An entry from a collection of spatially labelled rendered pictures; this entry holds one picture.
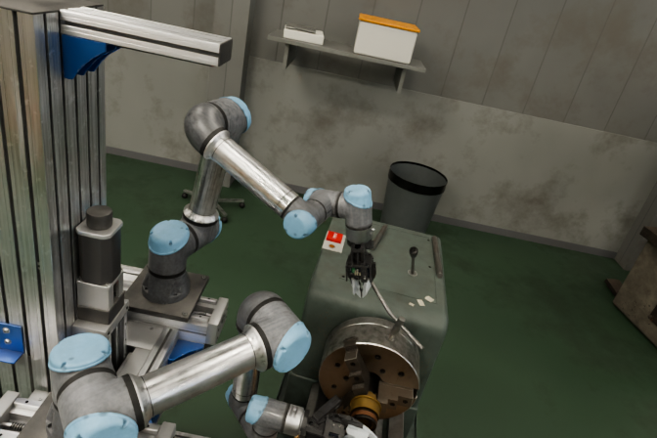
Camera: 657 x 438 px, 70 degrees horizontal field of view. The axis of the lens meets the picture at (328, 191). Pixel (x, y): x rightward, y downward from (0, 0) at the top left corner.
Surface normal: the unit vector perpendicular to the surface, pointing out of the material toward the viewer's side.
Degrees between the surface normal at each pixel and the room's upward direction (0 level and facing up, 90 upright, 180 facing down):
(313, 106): 90
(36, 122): 90
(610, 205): 90
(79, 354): 7
